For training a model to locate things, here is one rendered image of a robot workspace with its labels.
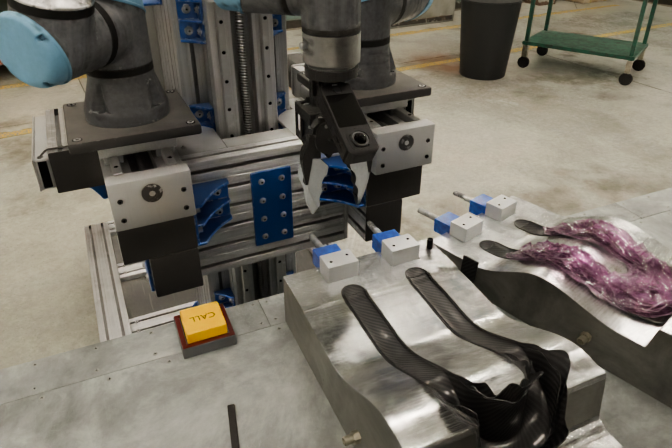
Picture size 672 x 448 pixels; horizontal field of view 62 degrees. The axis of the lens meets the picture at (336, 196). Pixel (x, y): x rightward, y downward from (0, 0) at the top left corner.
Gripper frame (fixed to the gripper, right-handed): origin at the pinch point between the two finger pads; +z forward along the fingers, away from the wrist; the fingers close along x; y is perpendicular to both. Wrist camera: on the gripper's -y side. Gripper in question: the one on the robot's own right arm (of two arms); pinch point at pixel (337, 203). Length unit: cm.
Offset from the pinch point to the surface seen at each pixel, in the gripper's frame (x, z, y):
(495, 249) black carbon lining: -30.3, 15.9, -0.8
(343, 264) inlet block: 0.1, 9.2, -2.4
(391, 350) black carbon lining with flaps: 0.0, 13.1, -17.5
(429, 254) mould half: -15.4, 11.9, -2.2
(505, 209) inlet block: -37.6, 13.2, 6.2
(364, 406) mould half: 8.3, 10.5, -26.2
